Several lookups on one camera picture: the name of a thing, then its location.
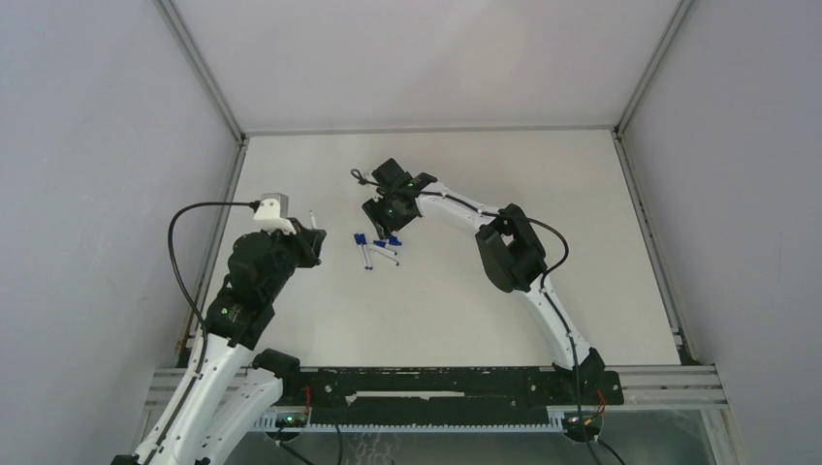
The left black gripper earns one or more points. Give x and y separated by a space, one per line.
308 241

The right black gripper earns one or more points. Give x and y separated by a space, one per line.
373 210

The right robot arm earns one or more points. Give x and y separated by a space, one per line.
518 255

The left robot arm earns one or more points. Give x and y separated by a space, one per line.
228 386

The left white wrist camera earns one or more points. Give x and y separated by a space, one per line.
271 214

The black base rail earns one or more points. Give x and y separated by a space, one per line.
445 396

